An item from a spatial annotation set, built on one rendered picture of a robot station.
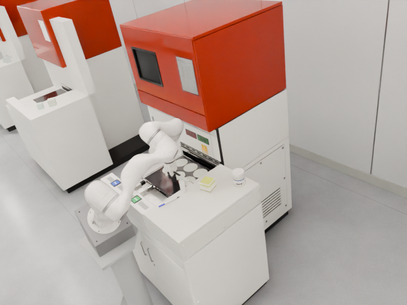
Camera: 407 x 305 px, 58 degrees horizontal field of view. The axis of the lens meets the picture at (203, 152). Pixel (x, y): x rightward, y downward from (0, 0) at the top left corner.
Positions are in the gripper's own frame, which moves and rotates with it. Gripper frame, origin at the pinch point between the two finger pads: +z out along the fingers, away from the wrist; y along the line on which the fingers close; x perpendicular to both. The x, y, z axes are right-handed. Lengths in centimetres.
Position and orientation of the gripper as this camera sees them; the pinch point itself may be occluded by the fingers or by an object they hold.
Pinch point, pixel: (174, 178)
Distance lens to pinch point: 246.8
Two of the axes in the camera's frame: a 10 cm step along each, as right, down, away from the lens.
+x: 9.4, 0.4, -3.4
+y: -3.1, 5.6, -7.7
